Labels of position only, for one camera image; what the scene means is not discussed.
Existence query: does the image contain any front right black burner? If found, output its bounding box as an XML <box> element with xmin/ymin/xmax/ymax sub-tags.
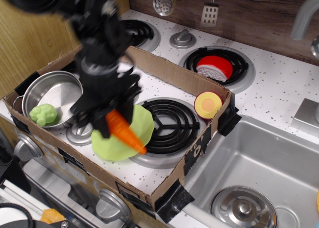
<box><xmin>130</xmin><ymin>97</ymin><xmax>206</xmax><ymax>169</ymax></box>

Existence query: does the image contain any silver oven knob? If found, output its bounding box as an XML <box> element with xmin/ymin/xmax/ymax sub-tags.
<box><xmin>96</xmin><ymin>188</ymin><xmax>131</xmax><ymax>223</ymax></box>
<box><xmin>14</xmin><ymin>133</ymin><xmax>44</xmax><ymax>162</ymax></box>

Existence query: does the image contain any red yellow toy fruit half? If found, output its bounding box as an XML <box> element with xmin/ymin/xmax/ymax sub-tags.
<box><xmin>194</xmin><ymin>92</ymin><xmax>223</xmax><ymax>119</ymax></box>

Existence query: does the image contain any green toy broccoli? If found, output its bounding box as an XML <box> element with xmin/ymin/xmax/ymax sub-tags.
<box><xmin>29</xmin><ymin>104</ymin><xmax>57</xmax><ymax>126</ymax></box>

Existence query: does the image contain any orange toy carrot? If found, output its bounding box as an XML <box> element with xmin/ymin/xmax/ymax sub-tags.
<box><xmin>105</xmin><ymin>110</ymin><xmax>147</xmax><ymax>155</ymax></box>

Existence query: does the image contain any silver oven knob right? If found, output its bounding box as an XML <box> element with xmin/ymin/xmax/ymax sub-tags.
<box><xmin>96</xmin><ymin>188</ymin><xmax>131</xmax><ymax>223</ymax></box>

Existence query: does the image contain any black cable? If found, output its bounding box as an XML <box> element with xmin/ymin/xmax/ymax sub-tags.
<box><xmin>0</xmin><ymin>202</ymin><xmax>34</xmax><ymax>228</ymax></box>

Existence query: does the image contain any red toy cheese wedge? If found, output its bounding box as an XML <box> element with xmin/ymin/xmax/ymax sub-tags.
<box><xmin>196</xmin><ymin>55</ymin><xmax>234</xmax><ymax>82</ymax></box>

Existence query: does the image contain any silver slotted spatula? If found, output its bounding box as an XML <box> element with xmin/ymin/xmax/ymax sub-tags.
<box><xmin>200</xmin><ymin>0</ymin><xmax>219</xmax><ymax>28</ymax></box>

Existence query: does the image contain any silver stove knob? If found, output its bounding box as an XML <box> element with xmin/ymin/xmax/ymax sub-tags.
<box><xmin>169</xmin><ymin>29</ymin><xmax>197</xmax><ymax>49</ymax></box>
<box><xmin>66</xmin><ymin>123</ymin><xmax>93</xmax><ymax>146</ymax></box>

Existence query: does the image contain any silver skimmer ladle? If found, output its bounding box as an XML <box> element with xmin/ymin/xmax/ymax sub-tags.
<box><xmin>153</xmin><ymin>0</ymin><xmax>176</xmax><ymax>16</ymax></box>

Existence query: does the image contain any silver oven knob left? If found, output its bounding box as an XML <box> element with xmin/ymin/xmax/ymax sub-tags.
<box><xmin>14</xmin><ymin>133</ymin><xmax>44</xmax><ymax>162</ymax></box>

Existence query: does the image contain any stainless steel pot lid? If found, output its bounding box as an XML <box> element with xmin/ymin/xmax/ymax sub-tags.
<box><xmin>210</xmin><ymin>186</ymin><xmax>278</xmax><ymax>228</ymax></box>

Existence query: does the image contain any silver back stove knob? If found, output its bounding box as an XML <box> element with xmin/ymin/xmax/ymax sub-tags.
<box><xmin>169</xmin><ymin>29</ymin><xmax>197</xmax><ymax>49</ymax></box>

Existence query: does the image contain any light green plastic plate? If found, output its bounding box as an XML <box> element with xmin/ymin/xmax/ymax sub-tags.
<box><xmin>91</xmin><ymin>105</ymin><xmax>155</xmax><ymax>161</ymax></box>

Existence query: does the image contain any grey faucet spout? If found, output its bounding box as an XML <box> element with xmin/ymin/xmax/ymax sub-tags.
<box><xmin>290</xmin><ymin>0</ymin><xmax>319</xmax><ymax>40</ymax></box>

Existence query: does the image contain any silver front stove knob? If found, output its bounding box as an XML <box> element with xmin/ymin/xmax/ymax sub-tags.
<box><xmin>66</xmin><ymin>123</ymin><xmax>93</xmax><ymax>146</ymax></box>

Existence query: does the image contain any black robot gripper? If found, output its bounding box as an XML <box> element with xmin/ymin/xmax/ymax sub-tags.
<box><xmin>71</xmin><ymin>28</ymin><xmax>141</xmax><ymax>138</ymax></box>

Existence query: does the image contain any cardboard fence box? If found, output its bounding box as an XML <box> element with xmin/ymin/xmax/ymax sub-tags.
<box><xmin>4</xmin><ymin>47</ymin><xmax>236</xmax><ymax>223</ymax></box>

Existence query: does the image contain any stainless steel sink basin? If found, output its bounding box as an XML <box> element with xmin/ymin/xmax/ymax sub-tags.
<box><xmin>184</xmin><ymin>116</ymin><xmax>319</xmax><ymax>228</ymax></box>

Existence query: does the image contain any back left black burner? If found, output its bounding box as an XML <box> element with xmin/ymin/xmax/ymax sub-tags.
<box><xmin>121</xmin><ymin>19</ymin><xmax>161</xmax><ymax>52</ymax></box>

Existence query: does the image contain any back right black burner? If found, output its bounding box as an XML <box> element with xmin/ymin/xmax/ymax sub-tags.
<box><xmin>178</xmin><ymin>46</ymin><xmax>256</xmax><ymax>94</ymax></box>

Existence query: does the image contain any black burner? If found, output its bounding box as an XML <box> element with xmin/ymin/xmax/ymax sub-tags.
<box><xmin>130</xmin><ymin>97</ymin><xmax>206</xmax><ymax>169</ymax></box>
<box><xmin>121</xmin><ymin>19</ymin><xmax>161</xmax><ymax>52</ymax></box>
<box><xmin>178</xmin><ymin>46</ymin><xmax>256</xmax><ymax>94</ymax></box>

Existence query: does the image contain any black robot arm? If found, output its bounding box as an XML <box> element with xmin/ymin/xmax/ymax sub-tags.
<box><xmin>7</xmin><ymin>0</ymin><xmax>141</xmax><ymax>138</ymax></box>

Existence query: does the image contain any silver faucet handle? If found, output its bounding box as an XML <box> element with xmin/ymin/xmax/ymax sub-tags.
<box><xmin>311</xmin><ymin>36</ymin><xmax>319</xmax><ymax>59</ymax></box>

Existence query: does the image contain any grey faucet base block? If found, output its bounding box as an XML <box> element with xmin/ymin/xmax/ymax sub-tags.
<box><xmin>291</xmin><ymin>98</ymin><xmax>319</xmax><ymax>137</ymax></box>

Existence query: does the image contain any orange yellow toy piece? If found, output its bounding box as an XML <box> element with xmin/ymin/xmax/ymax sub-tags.
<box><xmin>40</xmin><ymin>209</ymin><xmax>65</xmax><ymax>224</ymax></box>

